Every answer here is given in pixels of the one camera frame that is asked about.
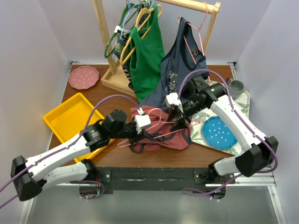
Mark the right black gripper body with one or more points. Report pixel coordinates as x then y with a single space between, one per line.
192 106

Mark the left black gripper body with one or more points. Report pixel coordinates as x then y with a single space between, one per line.
129 131

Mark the red tank top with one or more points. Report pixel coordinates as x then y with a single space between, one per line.
177 142

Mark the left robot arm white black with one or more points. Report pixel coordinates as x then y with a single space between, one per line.
32 175

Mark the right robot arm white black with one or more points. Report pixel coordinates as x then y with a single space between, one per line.
259 151

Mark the navy blue tank top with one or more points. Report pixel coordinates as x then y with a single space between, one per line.
184 57

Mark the green tank top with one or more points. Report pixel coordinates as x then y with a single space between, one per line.
145 62

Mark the green hanger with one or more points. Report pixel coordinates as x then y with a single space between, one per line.
128 12

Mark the light blue hanger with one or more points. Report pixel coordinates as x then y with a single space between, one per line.
121 39

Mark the grey mug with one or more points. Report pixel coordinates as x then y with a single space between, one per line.
235 87

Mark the blue dotted plate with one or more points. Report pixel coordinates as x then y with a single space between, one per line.
217 134

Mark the wooden clothes rack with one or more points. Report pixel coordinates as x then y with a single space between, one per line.
114 77

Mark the yellow plastic tray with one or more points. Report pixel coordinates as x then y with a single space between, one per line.
69 118

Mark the pink dotted plate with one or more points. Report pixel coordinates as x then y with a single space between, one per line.
83 77

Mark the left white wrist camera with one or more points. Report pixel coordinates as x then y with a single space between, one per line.
142 120

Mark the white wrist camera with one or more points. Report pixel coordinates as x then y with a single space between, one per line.
172 101
142 120

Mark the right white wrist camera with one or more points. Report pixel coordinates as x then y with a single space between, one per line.
172 101

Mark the black mounting base plate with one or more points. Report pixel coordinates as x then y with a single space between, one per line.
156 179

